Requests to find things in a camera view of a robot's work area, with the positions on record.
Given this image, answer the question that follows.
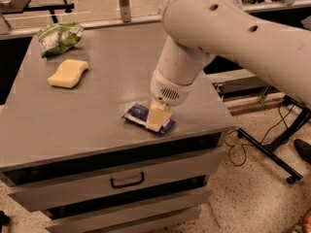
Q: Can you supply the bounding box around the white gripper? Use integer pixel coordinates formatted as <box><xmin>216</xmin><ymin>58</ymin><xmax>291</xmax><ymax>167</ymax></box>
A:
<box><xmin>146</xmin><ymin>69</ymin><xmax>193</xmax><ymax>132</ymax></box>

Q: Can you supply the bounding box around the metal rail post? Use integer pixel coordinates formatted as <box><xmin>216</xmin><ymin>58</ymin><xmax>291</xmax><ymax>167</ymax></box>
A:
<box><xmin>119</xmin><ymin>0</ymin><xmax>131</xmax><ymax>22</ymax></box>

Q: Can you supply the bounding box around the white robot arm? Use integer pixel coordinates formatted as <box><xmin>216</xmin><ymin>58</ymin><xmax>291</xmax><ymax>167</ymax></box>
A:
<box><xmin>146</xmin><ymin>0</ymin><xmax>311</xmax><ymax>132</ymax></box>

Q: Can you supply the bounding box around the black shoe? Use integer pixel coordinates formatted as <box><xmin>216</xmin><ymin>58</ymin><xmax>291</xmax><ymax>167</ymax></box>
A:
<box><xmin>294</xmin><ymin>139</ymin><xmax>311</xmax><ymax>164</ymax></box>

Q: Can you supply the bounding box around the blue rxbar blueberry wrapper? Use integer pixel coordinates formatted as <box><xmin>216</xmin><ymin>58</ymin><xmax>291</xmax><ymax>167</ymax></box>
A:
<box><xmin>122</xmin><ymin>103</ymin><xmax>175</xmax><ymax>136</ymax></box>

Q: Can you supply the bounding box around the black drawer handle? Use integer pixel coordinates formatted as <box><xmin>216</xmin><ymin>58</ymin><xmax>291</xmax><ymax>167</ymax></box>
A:
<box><xmin>110</xmin><ymin>172</ymin><xmax>145</xmax><ymax>189</ymax></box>

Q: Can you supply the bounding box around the black wheeled stand base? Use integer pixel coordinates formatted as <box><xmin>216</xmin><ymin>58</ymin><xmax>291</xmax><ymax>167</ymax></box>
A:
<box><xmin>237</xmin><ymin>96</ymin><xmax>311</xmax><ymax>184</ymax></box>

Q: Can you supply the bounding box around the black floor cable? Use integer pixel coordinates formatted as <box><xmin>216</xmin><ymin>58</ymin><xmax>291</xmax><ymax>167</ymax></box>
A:
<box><xmin>224</xmin><ymin>102</ymin><xmax>295</xmax><ymax>167</ymax></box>

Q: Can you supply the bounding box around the grey drawer cabinet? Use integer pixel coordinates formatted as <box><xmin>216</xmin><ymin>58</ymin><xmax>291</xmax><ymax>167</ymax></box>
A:
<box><xmin>0</xmin><ymin>24</ymin><xmax>234</xmax><ymax>233</ymax></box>

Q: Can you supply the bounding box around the yellow sponge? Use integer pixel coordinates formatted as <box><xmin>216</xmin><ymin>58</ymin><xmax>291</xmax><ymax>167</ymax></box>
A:
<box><xmin>48</xmin><ymin>59</ymin><xmax>88</xmax><ymax>88</ymax></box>

